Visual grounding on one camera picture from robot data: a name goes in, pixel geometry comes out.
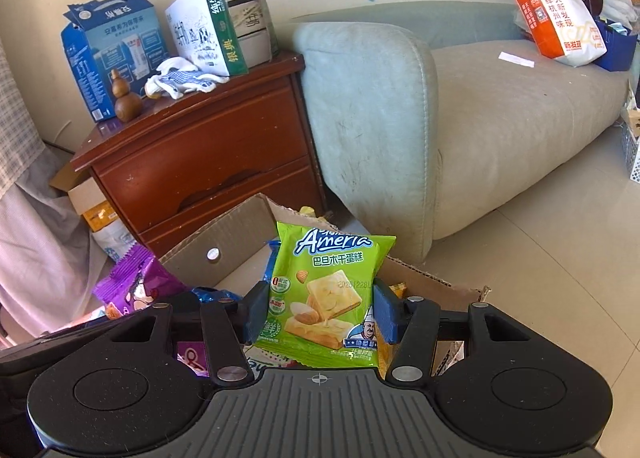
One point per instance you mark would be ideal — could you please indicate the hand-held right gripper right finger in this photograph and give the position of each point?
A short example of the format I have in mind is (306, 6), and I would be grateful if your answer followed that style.
(386, 310)

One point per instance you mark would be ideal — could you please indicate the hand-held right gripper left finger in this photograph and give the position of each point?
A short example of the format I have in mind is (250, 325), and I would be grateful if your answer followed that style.
(257, 313)

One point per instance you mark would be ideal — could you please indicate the green snack packet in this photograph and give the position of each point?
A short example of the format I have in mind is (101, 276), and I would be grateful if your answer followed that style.
(320, 293)

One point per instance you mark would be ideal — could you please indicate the purple snack packet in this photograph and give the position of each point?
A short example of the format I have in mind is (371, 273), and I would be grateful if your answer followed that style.
(137, 283)

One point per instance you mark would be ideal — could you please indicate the yellow snack packet with barcode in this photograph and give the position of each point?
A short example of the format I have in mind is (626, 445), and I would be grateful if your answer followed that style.
(306, 211)

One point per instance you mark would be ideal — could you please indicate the orange yellow snack packet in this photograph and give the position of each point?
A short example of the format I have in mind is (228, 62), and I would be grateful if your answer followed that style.
(395, 290)

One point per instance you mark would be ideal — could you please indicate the blue foil snack packet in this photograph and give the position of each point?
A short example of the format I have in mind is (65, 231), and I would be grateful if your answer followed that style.
(215, 295)

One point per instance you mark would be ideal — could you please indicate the white printed sack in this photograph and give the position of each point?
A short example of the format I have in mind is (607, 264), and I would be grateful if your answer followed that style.
(115, 238)

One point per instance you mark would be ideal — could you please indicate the small cardboard box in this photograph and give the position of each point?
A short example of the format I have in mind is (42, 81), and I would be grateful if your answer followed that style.
(80, 198)

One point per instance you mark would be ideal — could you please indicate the dark wooden nightstand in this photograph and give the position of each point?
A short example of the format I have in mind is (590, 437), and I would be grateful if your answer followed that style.
(200, 153)

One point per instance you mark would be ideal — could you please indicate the grey green sofa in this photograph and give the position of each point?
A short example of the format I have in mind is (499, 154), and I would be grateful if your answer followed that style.
(400, 138)

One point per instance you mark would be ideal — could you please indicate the checkered fabric cover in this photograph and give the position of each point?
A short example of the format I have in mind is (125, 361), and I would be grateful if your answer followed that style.
(15, 113)

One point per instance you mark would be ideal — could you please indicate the white blue cloth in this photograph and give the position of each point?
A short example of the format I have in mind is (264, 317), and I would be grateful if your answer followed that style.
(180, 76)

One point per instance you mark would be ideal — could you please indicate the wooden gourd ornament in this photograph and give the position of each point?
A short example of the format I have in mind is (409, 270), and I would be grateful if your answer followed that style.
(128, 98)

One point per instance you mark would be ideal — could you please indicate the white paper slip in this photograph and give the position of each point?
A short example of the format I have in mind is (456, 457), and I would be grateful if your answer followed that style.
(516, 59)

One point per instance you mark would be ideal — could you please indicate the white and green milk carton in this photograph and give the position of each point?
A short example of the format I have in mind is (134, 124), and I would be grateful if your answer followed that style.
(205, 28)

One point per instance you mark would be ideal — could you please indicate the grey and white carton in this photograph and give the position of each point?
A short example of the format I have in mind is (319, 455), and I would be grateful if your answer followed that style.
(255, 23)

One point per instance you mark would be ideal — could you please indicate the white perforated basket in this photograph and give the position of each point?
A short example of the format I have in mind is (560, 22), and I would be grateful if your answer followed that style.
(631, 153)

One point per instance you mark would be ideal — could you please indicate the orange and white paper bag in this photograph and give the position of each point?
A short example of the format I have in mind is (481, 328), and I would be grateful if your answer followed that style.
(555, 23)

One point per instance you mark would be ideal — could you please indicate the blue bag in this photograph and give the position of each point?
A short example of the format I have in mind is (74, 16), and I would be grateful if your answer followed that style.
(617, 46)

